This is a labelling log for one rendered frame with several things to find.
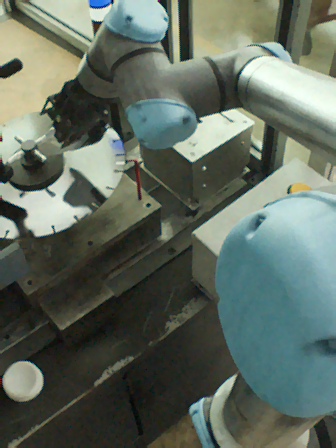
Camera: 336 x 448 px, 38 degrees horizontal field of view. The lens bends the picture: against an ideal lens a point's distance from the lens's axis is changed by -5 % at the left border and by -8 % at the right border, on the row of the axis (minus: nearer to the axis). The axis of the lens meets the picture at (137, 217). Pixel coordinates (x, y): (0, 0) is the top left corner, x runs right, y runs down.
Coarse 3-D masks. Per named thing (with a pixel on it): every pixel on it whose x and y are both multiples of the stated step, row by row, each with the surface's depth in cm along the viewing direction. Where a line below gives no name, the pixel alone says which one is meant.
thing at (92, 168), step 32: (0, 128) 100; (32, 128) 99; (64, 160) 92; (96, 160) 91; (0, 192) 88; (32, 192) 87; (64, 192) 87; (96, 192) 86; (0, 224) 83; (32, 224) 83; (64, 224) 82
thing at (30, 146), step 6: (18, 138) 89; (42, 138) 89; (48, 138) 89; (24, 144) 87; (30, 144) 87; (36, 144) 88; (24, 150) 87; (30, 150) 87; (36, 150) 87; (12, 156) 86; (18, 156) 87; (24, 156) 88; (30, 156) 88; (36, 156) 86; (42, 156) 86; (12, 162) 86; (42, 162) 86
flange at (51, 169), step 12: (48, 144) 94; (48, 156) 91; (60, 156) 91; (24, 168) 89; (36, 168) 89; (48, 168) 89; (60, 168) 89; (12, 180) 88; (24, 180) 88; (36, 180) 88; (48, 180) 88
